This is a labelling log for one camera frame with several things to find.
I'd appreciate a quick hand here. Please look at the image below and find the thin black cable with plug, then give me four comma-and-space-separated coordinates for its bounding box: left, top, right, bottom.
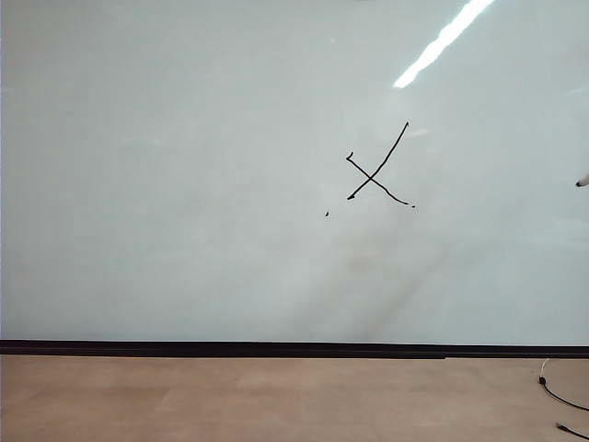
555, 421, 589, 440

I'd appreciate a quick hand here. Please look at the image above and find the black and white cable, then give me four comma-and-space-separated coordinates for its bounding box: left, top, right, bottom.
537, 358, 589, 412

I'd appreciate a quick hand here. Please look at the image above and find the whiteboard with black frame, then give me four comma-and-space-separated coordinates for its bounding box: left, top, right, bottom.
0, 0, 589, 359

